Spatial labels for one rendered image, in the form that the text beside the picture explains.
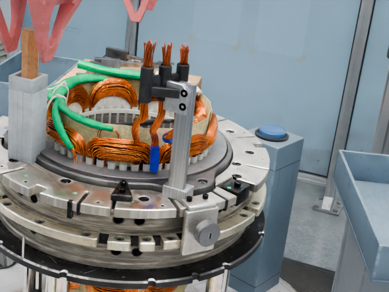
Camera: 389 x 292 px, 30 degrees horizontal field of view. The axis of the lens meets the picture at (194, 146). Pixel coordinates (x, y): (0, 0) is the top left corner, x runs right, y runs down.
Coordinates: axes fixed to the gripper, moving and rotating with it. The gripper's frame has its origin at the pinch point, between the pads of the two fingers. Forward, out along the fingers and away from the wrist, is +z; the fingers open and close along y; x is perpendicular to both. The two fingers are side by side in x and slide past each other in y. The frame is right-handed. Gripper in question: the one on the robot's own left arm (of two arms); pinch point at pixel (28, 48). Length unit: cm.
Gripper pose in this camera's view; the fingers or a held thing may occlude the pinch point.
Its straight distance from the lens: 73.7
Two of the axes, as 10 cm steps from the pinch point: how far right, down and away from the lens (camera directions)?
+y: 8.9, 2.8, -3.5
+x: 4.4, -3.5, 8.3
